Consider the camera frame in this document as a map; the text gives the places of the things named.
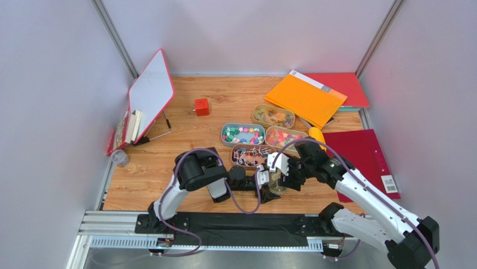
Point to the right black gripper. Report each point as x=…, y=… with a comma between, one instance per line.
x=289, y=171

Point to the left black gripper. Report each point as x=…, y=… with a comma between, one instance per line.
x=267, y=196

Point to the gold round lid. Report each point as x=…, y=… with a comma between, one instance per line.
x=273, y=185

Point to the beige tray of star candies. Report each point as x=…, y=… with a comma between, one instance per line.
x=278, y=137

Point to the yellow plastic scoop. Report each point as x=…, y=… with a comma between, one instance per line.
x=316, y=134

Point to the grey tray of round candies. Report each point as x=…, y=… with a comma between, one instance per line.
x=241, y=133

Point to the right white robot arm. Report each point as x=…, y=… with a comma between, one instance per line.
x=408, y=240

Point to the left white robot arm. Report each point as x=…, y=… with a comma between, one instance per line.
x=203, y=167

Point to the beige tray of popsicle candies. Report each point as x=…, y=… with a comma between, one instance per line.
x=268, y=116

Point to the dark red folder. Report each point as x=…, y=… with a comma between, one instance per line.
x=363, y=150

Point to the orange folder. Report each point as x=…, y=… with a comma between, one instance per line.
x=306, y=98

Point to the teal book under folder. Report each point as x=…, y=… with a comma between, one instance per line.
x=349, y=109

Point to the red folder at back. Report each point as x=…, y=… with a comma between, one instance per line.
x=344, y=83

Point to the red cube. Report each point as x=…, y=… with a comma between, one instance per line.
x=201, y=107

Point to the metal board stand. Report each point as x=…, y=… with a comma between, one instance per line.
x=160, y=127

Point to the stack of books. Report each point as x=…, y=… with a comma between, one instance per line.
x=126, y=131

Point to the clear plastic cup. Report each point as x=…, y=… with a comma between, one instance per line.
x=120, y=158

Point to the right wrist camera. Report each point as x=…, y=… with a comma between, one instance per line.
x=278, y=161

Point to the white board with red frame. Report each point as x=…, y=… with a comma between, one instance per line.
x=151, y=93

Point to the aluminium rail frame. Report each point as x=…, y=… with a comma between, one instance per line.
x=133, y=230

